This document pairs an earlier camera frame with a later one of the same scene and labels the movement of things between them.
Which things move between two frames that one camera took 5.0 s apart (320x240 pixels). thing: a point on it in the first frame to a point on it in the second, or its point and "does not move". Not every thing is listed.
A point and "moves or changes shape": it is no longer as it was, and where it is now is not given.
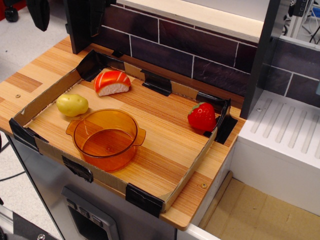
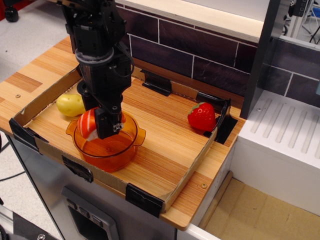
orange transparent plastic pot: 107,138 does not move
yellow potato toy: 72,105 does not move
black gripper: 39,10 to 107,77
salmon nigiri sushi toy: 112,82 moves or changes shape
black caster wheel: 11,14 does not move
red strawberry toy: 202,116 does not move
